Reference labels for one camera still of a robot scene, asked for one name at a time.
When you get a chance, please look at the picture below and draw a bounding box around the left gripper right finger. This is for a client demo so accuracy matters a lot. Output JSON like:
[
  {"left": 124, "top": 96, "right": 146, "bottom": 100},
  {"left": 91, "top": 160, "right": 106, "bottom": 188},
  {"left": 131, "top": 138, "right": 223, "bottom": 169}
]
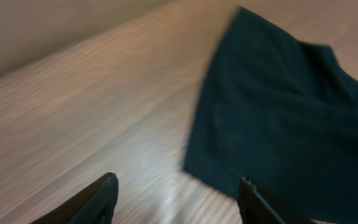
[{"left": 237, "top": 177, "right": 315, "bottom": 224}]

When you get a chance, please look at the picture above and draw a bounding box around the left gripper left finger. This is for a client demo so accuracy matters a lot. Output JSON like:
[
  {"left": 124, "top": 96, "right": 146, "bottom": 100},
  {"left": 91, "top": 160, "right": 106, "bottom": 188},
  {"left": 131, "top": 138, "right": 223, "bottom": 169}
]
[{"left": 31, "top": 172, "right": 119, "bottom": 224}]

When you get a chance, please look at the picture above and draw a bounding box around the black t-shirt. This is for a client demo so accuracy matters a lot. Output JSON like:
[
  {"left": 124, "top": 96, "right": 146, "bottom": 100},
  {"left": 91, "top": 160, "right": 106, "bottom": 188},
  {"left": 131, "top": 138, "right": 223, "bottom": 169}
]
[{"left": 183, "top": 7, "right": 358, "bottom": 223}]

